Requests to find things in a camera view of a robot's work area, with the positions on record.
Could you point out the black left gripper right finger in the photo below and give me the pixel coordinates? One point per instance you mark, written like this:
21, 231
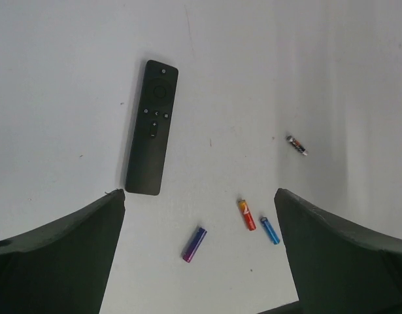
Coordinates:
337, 266

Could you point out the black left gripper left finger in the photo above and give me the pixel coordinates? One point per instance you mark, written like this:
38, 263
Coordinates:
62, 266

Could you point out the black remote control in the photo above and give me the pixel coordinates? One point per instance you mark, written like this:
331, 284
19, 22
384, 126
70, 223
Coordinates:
151, 131

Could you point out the black silver battery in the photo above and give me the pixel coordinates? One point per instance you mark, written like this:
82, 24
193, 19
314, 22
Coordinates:
297, 145

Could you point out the blue battery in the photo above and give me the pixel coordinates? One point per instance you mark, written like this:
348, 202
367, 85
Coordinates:
270, 230

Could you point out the orange red battery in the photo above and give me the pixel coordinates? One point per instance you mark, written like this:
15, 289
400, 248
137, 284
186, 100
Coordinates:
247, 216

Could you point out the purple battery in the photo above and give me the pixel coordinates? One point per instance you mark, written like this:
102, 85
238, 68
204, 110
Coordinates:
193, 244

